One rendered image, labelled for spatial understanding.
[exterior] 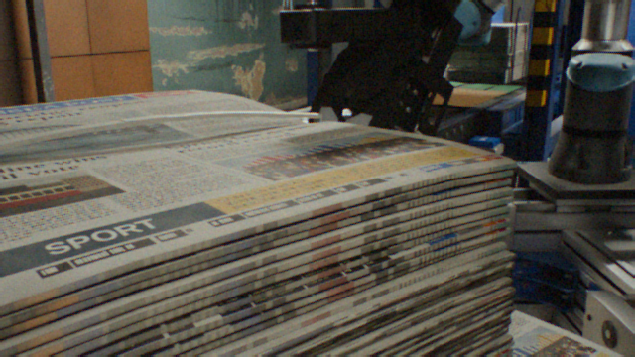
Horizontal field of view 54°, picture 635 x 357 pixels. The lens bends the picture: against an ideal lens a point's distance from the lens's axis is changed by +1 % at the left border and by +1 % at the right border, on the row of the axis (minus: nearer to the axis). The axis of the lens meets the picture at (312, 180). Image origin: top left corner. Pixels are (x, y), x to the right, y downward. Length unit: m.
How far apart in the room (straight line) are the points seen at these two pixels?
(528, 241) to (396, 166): 0.98
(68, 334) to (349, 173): 0.15
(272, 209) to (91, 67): 4.64
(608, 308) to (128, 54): 4.54
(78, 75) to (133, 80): 0.51
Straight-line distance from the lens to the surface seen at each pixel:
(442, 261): 0.34
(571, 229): 1.31
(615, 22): 1.43
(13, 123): 0.50
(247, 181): 0.30
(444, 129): 1.86
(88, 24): 4.87
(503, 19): 4.64
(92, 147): 0.41
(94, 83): 4.90
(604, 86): 1.28
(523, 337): 0.66
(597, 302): 0.91
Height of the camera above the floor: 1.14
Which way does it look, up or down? 16 degrees down
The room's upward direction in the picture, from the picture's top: straight up
